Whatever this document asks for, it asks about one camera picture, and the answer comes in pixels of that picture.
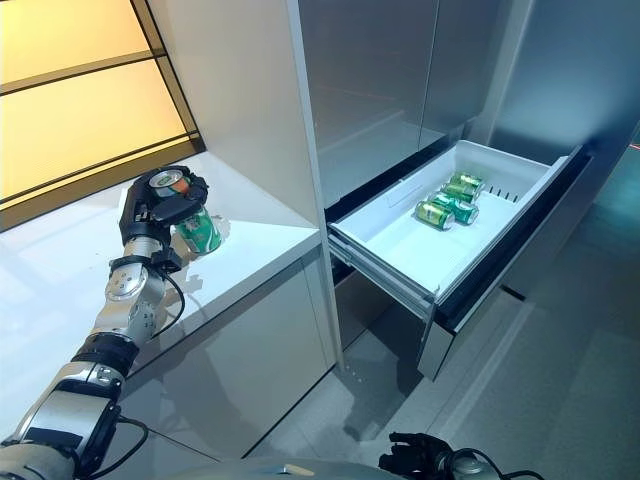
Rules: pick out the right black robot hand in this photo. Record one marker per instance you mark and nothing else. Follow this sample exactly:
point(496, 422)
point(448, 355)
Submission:
point(415, 455)

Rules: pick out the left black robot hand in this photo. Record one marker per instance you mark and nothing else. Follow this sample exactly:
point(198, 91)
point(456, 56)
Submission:
point(137, 205)

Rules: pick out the orange green drink can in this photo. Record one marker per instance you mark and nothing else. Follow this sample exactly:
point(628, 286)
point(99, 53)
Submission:
point(200, 232)

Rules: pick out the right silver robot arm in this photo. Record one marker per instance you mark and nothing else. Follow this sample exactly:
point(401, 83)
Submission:
point(470, 468)

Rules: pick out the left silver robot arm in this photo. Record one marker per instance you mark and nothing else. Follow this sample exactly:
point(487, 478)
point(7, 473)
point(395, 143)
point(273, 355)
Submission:
point(127, 285)

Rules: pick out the white fridge housing panel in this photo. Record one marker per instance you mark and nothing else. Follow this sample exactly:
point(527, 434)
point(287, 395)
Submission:
point(240, 100)

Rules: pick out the white fridge drawer bin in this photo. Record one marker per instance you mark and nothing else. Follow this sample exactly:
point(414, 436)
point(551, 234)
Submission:
point(380, 235)

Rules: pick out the steel fridge drawer front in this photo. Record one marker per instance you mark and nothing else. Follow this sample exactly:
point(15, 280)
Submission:
point(525, 235)

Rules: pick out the steel fridge door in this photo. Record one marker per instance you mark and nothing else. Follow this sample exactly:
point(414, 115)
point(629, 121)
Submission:
point(465, 65)
point(365, 100)

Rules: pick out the yellow backlit window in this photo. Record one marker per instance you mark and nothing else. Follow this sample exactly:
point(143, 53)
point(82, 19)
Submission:
point(75, 125)

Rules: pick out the grey glossy counter cabinet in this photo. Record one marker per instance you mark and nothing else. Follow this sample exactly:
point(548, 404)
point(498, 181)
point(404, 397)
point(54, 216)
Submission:
point(250, 340)

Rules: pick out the light green drink can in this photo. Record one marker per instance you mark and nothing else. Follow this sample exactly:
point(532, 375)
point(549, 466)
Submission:
point(434, 215)

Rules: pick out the dark green drink can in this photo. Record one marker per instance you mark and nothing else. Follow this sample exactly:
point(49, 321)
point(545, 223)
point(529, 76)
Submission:
point(462, 209)

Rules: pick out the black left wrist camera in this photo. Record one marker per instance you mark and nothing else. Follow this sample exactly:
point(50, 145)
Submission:
point(167, 260)

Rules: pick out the silver drawer slide rail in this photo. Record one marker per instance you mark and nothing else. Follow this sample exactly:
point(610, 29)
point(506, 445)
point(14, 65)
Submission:
point(390, 287)

